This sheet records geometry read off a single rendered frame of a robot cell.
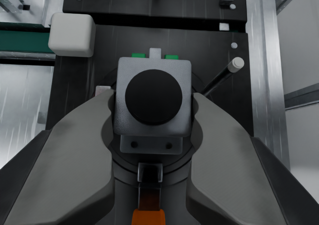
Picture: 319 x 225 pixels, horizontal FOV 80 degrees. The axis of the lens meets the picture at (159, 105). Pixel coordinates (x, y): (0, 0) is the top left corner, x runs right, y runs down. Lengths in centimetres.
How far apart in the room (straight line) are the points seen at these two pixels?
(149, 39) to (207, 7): 9
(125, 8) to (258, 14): 19
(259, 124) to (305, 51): 24
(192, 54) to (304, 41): 28
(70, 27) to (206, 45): 16
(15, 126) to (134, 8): 23
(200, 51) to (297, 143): 25
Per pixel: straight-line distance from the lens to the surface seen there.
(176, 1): 29
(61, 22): 26
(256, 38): 30
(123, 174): 21
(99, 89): 20
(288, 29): 48
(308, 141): 43
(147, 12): 28
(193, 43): 26
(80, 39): 24
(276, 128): 28
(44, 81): 33
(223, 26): 29
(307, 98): 30
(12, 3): 32
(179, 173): 21
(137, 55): 17
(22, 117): 33
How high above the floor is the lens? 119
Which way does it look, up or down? 79 degrees down
